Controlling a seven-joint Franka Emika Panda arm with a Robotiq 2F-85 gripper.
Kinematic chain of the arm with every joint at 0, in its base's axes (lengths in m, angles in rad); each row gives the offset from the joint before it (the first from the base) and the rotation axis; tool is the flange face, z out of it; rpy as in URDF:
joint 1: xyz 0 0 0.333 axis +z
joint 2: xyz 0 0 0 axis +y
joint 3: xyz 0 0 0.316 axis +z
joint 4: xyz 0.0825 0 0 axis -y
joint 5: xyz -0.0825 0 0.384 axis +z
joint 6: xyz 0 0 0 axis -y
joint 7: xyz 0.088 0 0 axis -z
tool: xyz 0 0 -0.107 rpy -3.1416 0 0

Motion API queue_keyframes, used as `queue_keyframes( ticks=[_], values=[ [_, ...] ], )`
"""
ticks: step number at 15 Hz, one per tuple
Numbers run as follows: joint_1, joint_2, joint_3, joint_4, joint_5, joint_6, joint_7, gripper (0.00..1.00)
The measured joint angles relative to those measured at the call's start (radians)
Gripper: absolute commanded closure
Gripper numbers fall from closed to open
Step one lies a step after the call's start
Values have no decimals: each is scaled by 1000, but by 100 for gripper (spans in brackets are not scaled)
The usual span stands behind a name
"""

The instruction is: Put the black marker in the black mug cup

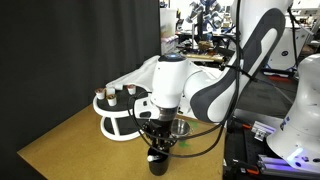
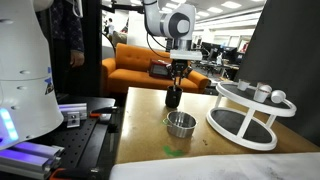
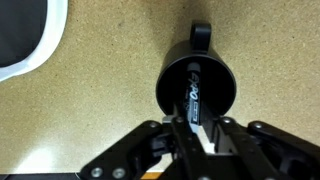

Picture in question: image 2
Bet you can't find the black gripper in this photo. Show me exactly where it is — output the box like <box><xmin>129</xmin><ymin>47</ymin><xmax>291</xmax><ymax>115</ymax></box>
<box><xmin>169</xmin><ymin>59</ymin><xmax>194</xmax><ymax>89</ymax></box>

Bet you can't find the black mug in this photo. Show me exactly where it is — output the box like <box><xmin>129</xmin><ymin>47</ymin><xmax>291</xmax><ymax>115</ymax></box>
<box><xmin>164</xmin><ymin>85</ymin><xmax>184</xmax><ymax>109</ymax></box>

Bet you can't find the dark box on sofa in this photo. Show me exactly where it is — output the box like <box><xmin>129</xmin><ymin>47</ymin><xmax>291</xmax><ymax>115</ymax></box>
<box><xmin>147</xmin><ymin>59</ymin><xmax>175</xmax><ymax>80</ymax></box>

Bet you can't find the small stainless steel pot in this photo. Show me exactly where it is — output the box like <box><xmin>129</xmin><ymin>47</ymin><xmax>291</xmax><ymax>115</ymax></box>
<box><xmin>162</xmin><ymin>110</ymin><xmax>198</xmax><ymax>139</ymax></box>

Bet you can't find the orange sofa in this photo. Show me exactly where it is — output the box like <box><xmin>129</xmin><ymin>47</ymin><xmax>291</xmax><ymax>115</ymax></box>
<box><xmin>101</xmin><ymin>42</ymin><xmax>211</xmax><ymax>96</ymax></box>

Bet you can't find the desk with computer monitors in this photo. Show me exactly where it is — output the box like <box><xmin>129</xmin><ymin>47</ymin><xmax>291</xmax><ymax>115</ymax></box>
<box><xmin>193</xmin><ymin>41</ymin><xmax>246</xmax><ymax>79</ymax></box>

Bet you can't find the white two-tier turntable rack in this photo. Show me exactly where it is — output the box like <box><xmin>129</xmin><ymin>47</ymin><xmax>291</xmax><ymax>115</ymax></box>
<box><xmin>205</xmin><ymin>80</ymin><xmax>298</xmax><ymax>152</ymax></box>

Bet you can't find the distant person in white shirt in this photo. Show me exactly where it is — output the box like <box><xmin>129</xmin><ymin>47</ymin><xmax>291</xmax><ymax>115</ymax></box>
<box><xmin>105</xmin><ymin>17</ymin><xmax>116</xmax><ymax>36</ymax></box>

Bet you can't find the black vertical pillar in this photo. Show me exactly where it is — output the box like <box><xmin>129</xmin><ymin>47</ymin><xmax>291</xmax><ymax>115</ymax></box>
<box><xmin>81</xmin><ymin>0</ymin><xmax>103</xmax><ymax>98</ymax></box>

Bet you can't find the white cloth sheet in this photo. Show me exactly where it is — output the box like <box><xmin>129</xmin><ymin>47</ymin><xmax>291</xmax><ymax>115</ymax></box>
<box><xmin>109</xmin><ymin>151</ymin><xmax>320</xmax><ymax>180</ymax></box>

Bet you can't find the black curtain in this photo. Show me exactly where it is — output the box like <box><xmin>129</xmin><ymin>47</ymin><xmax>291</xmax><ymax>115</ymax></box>
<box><xmin>233</xmin><ymin>0</ymin><xmax>320</xmax><ymax>147</ymax></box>

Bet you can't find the person in dark patterned clothes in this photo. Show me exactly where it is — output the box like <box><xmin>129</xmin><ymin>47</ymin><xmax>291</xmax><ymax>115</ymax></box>
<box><xmin>49</xmin><ymin>0</ymin><xmax>87</xmax><ymax>69</ymax></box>

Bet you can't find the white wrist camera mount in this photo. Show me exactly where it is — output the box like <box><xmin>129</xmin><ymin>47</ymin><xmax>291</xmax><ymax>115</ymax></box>
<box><xmin>169</xmin><ymin>49</ymin><xmax>204</xmax><ymax>62</ymax></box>

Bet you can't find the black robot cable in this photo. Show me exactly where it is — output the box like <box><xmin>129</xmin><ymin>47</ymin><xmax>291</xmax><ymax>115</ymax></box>
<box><xmin>145</xmin><ymin>19</ymin><xmax>173</xmax><ymax>60</ymax></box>

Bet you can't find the black tool with orange handle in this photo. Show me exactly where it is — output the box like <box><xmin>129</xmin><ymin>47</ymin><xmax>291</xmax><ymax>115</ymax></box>
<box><xmin>88</xmin><ymin>106</ymin><xmax>119</xmax><ymax>120</ymax></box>

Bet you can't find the aluminium corner bracket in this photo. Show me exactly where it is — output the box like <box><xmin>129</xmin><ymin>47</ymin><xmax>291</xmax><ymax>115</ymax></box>
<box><xmin>58</xmin><ymin>102</ymin><xmax>89</xmax><ymax>129</ymax></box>

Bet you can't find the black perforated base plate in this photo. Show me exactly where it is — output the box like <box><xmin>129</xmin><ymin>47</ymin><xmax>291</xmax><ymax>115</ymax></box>
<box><xmin>29</xmin><ymin>96</ymin><xmax>118</xmax><ymax>180</ymax></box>

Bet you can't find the aluminium extrusion rail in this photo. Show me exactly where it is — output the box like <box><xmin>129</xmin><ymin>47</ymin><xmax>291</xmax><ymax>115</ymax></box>
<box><xmin>0</xmin><ymin>141</ymin><xmax>66</xmax><ymax>180</ymax></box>

